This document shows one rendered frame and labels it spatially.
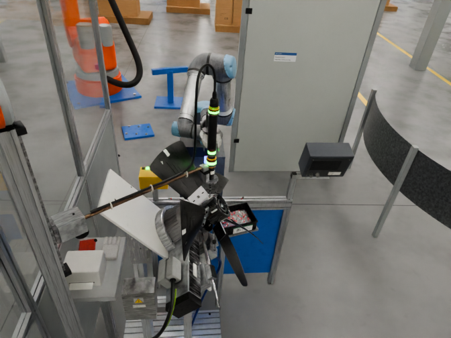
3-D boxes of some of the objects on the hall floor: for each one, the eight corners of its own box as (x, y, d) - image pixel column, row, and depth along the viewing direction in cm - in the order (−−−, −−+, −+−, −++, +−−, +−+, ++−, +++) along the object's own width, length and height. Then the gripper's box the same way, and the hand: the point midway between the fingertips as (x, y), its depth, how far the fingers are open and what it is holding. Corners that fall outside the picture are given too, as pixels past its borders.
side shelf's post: (113, 355, 218) (91, 272, 169) (114, 349, 222) (93, 265, 172) (119, 355, 219) (100, 271, 170) (121, 349, 222) (101, 265, 173)
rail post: (268, 284, 268) (284, 209, 222) (266, 279, 271) (282, 205, 225) (272, 284, 269) (290, 209, 222) (272, 279, 272) (288, 205, 226)
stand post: (147, 361, 217) (128, 232, 149) (148, 346, 224) (131, 217, 156) (154, 360, 218) (139, 232, 150) (155, 346, 225) (141, 217, 157)
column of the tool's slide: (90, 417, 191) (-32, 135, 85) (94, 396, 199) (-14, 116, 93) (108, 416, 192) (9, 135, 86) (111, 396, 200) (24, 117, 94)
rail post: (154, 288, 259) (147, 211, 213) (154, 284, 262) (147, 207, 216) (160, 288, 259) (154, 211, 213) (160, 284, 262) (154, 206, 216)
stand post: (184, 358, 220) (182, 266, 166) (184, 344, 227) (182, 251, 173) (191, 358, 220) (192, 265, 166) (191, 343, 227) (192, 251, 173)
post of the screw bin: (216, 308, 249) (223, 229, 202) (215, 304, 252) (221, 225, 204) (220, 306, 250) (227, 228, 203) (218, 302, 253) (225, 224, 205)
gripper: (221, 135, 165) (225, 160, 148) (196, 135, 164) (198, 160, 147) (222, 119, 160) (226, 143, 143) (196, 118, 159) (198, 143, 142)
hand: (212, 144), depth 144 cm, fingers closed on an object, 4 cm apart
